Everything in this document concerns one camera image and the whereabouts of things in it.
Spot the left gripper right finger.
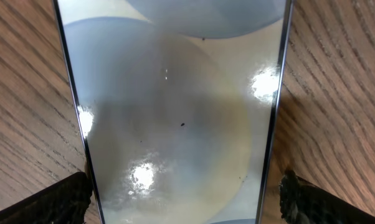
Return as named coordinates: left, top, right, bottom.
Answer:
left=278, top=169, right=375, bottom=224

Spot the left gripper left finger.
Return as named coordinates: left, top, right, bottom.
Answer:
left=0, top=172, right=93, bottom=224

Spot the Samsung Galaxy smartphone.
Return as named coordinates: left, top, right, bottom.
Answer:
left=53, top=0, right=293, bottom=223

